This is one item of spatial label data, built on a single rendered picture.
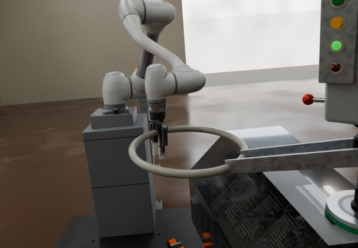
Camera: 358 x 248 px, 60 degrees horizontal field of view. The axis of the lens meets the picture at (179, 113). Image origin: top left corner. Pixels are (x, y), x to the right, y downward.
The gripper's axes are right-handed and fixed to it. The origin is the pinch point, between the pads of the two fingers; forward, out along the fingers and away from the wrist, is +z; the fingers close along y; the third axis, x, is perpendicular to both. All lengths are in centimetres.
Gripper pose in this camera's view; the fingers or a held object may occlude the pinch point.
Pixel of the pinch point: (159, 150)
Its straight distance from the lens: 150.5
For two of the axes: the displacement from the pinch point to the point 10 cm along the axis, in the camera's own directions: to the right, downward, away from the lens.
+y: 5.9, 2.2, -7.8
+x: 8.1, -1.8, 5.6
